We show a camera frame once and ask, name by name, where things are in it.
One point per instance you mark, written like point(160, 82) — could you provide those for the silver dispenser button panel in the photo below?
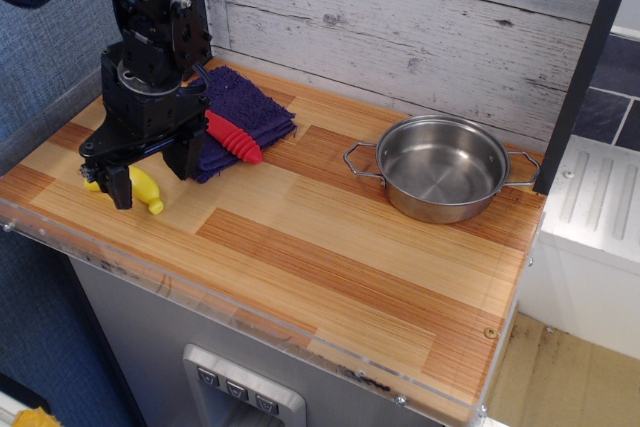
point(221, 388)

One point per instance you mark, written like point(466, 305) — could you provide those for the red handled metal fork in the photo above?
point(233, 138)

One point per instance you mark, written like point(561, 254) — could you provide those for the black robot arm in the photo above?
point(161, 37)

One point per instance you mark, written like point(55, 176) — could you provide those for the yellow object at corner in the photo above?
point(35, 418)

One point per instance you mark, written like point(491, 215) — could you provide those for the yellow toy banana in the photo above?
point(144, 187)

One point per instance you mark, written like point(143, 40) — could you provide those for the white toy sink unit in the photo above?
point(583, 276)

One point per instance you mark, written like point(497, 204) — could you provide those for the stainless steel pot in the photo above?
point(438, 169)

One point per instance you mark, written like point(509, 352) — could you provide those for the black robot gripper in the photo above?
point(142, 120)

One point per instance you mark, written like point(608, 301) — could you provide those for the purple folded cloth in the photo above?
point(241, 102)

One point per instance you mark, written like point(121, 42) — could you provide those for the dark right shelf post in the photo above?
point(593, 47)

